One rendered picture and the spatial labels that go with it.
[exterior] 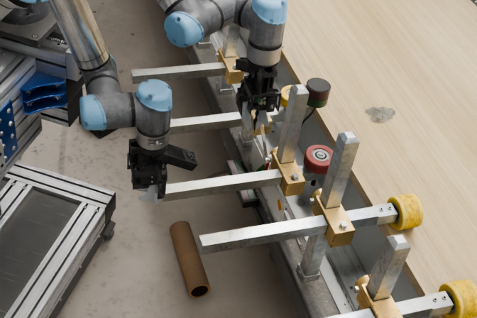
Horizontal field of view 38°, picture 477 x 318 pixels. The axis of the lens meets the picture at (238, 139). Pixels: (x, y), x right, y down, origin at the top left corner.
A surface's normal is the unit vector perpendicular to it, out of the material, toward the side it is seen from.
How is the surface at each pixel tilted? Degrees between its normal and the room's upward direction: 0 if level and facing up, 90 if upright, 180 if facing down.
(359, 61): 0
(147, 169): 0
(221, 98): 0
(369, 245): 90
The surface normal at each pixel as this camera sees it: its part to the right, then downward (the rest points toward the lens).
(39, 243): 0.11, -0.73
